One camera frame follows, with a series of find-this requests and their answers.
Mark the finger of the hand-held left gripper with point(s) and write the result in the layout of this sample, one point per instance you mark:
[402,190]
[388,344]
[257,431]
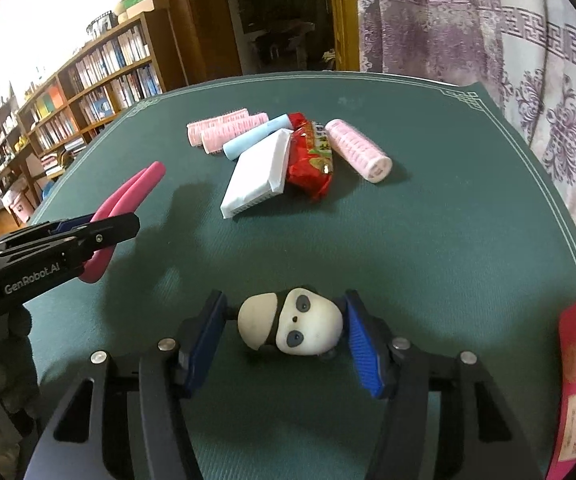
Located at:
[75,221]
[113,232]

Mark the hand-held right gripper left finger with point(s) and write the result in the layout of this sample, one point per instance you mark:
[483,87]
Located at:
[203,345]

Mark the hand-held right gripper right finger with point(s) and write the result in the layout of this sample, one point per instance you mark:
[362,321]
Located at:
[362,355]

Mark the panda toy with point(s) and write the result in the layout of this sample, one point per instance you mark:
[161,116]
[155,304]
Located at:
[308,325]

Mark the fuzzy pink hair roller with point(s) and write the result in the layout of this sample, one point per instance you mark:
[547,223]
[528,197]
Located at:
[230,139]
[205,127]

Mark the green desktop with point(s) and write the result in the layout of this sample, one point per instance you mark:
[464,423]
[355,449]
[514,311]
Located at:
[417,240]

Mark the pink storage box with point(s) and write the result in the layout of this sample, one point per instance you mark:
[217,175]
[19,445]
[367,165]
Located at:
[20,207]

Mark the white tissue packet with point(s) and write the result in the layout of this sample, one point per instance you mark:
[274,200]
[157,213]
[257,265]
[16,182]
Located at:
[258,175]

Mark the light blue tube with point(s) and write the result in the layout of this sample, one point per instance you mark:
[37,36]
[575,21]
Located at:
[248,144]

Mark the rows of books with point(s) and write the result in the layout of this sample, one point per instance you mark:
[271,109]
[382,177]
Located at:
[103,60]

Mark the wooden bookshelf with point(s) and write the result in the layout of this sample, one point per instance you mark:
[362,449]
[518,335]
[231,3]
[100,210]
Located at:
[165,45]

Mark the red snack packet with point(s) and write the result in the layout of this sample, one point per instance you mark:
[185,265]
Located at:
[310,165]

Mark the black white patterned box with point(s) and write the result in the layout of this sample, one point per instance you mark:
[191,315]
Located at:
[102,25]

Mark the cream flat box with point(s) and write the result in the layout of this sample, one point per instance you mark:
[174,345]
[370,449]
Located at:
[140,6]

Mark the dark furniture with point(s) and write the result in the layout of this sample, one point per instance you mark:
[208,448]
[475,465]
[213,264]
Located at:
[283,45]

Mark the yellow door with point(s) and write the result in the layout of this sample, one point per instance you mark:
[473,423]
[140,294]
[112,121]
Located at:
[343,25]

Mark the white purple patterned curtain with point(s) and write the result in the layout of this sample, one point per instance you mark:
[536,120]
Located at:
[467,20]

